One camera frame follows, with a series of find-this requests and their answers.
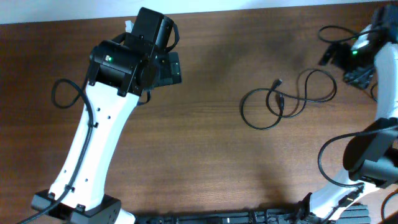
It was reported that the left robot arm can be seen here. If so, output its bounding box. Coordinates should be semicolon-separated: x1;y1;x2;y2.
31;7;182;223

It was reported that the left camera cable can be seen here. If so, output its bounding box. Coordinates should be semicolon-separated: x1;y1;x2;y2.
17;78;97;224

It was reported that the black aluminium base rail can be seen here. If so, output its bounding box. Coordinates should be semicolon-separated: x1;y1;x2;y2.
134;205;371;224

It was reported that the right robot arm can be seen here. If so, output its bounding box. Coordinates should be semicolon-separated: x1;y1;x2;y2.
293;4;397;223

